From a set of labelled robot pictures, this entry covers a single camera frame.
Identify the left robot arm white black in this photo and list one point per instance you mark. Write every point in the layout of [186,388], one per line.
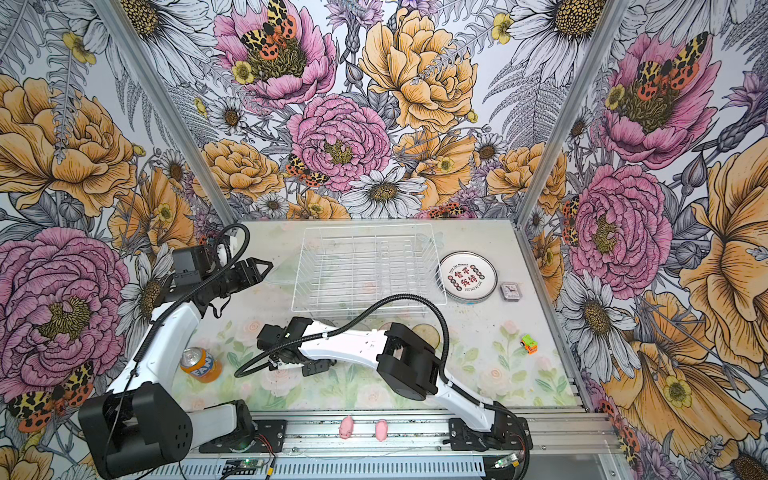
[137,426]

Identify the small orange green toy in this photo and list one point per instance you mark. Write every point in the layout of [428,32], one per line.
[529,344]

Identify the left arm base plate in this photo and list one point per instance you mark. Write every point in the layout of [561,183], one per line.
[264,436]

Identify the right circuit board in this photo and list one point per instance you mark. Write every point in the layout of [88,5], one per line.
[511,460]

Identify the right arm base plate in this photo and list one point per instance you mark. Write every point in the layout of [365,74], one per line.
[505,435]

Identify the white wire dish rack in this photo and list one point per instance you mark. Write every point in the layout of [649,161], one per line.
[342,270]

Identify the orange soda bottle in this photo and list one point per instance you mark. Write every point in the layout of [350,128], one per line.
[200,364]

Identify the small clear alarm clock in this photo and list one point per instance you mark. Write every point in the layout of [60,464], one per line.
[510,291]

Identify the right pink clip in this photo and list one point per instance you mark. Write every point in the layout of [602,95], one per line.
[381,430]

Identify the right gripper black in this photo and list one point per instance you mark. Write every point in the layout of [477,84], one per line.
[320,366]

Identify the aluminium front rail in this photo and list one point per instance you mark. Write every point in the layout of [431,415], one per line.
[568,445]

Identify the yellow glass cup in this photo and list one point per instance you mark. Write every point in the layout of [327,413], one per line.
[429,334]

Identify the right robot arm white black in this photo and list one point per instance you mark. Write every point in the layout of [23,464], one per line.
[409,366]

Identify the green circuit board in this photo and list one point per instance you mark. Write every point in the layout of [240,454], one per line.
[245,467]

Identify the pink clip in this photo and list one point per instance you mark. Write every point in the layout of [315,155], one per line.
[346,428]
[381,430]

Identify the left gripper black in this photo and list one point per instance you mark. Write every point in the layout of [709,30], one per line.
[254,277]

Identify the left pink clip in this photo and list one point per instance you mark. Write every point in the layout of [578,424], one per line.
[346,428]

